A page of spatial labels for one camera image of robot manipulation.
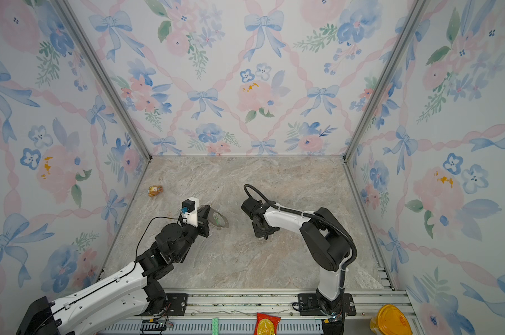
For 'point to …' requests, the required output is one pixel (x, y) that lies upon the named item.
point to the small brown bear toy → (153, 190)
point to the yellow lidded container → (390, 320)
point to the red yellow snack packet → (266, 324)
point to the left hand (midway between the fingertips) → (209, 206)
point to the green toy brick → (215, 326)
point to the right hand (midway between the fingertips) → (267, 229)
